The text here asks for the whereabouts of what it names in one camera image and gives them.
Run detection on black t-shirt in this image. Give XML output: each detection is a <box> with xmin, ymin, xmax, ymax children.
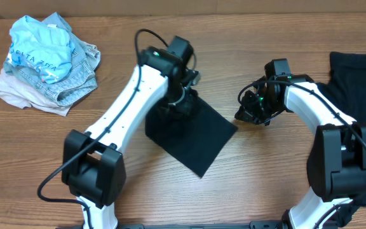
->
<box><xmin>145</xmin><ymin>89</ymin><xmax>238</xmax><ymax>177</ymax></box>

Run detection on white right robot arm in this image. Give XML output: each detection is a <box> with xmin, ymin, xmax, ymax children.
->
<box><xmin>234</xmin><ymin>59</ymin><xmax>366</xmax><ymax>229</ymax></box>

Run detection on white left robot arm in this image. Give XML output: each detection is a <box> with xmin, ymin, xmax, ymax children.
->
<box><xmin>61</xmin><ymin>36</ymin><xmax>199</xmax><ymax>228</ymax></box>

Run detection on black folded garment pile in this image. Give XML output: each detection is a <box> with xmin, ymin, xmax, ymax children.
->
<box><xmin>306</xmin><ymin>51</ymin><xmax>366</xmax><ymax>227</ymax></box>

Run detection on faded denim jeans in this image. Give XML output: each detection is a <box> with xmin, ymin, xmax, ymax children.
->
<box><xmin>3</xmin><ymin>38</ymin><xmax>102</xmax><ymax>108</ymax></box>

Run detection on light blue printed shirt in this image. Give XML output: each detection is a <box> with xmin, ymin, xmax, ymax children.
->
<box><xmin>6</xmin><ymin>15</ymin><xmax>75</xmax><ymax>84</ymax></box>

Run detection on white cloth garment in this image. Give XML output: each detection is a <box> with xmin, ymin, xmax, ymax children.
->
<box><xmin>0</xmin><ymin>69</ymin><xmax>73</xmax><ymax>116</ymax></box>

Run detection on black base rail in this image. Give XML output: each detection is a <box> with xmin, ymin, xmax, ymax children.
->
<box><xmin>55</xmin><ymin>219</ymin><xmax>290</xmax><ymax>229</ymax></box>

